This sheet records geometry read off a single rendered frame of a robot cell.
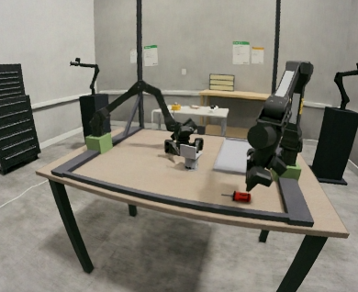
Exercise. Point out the red screwdriver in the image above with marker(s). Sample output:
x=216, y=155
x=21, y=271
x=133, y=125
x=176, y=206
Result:
x=240, y=196

